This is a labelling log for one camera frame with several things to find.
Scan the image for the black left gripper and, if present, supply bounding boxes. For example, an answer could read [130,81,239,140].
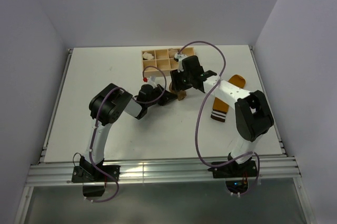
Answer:
[146,84,177,108]

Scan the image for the tan ribbed sock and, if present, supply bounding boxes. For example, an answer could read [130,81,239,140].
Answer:
[169,83,187,101]

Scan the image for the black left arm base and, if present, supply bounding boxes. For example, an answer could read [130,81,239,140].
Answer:
[71,165,120,198]

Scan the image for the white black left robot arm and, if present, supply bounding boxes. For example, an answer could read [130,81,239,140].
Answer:
[80,83,177,181]

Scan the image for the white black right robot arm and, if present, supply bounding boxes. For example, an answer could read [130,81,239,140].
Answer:
[170,54,274,177]

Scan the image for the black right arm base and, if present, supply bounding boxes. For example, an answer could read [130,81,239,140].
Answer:
[208,159,260,198]

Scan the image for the beige rolled sock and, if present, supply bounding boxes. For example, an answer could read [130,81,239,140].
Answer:
[168,48,179,59]

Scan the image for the wooden compartment tray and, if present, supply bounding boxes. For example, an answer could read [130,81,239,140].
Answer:
[141,47,181,77]

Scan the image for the cream rolled sock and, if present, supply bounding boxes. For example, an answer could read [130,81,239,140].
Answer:
[142,52,155,60]

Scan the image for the mustard orange sock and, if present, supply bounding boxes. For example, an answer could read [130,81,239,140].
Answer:
[210,74,246,124]

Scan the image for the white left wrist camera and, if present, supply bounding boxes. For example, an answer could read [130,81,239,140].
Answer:
[143,75,156,87]

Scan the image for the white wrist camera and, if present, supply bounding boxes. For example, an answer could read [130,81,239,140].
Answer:
[143,75,156,87]
[174,53,187,72]

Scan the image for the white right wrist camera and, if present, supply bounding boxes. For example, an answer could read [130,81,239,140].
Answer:
[174,53,187,72]

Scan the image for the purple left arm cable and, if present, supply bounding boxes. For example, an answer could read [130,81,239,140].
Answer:
[89,67,167,203]

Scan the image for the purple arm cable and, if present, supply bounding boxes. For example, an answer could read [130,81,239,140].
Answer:
[89,67,167,203]
[179,40,260,197]

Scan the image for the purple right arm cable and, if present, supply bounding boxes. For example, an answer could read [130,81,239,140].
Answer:
[179,40,260,197]

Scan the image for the aluminium table edge rail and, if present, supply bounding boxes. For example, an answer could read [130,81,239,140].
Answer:
[41,48,74,157]

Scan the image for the aluminium front frame rails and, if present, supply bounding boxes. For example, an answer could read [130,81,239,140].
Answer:
[25,156,301,187]

